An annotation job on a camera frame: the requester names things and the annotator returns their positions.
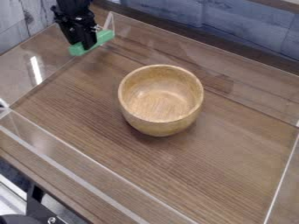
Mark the clear acrylic enclosure wall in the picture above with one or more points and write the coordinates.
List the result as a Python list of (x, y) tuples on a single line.
[(99, 194)]

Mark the wooden bowl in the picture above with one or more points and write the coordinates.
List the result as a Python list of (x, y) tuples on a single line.
[(160, 98)]

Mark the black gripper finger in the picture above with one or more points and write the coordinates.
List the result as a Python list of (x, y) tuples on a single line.
[(70, 31), (88, 37)]

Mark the black table frame leg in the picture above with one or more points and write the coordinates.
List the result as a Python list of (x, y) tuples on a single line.
[(45, 209)]

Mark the green rectangular stick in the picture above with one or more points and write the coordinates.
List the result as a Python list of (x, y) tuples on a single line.
[(104, 36)]

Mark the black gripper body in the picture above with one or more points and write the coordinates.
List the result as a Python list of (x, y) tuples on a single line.
[(72, 12)]

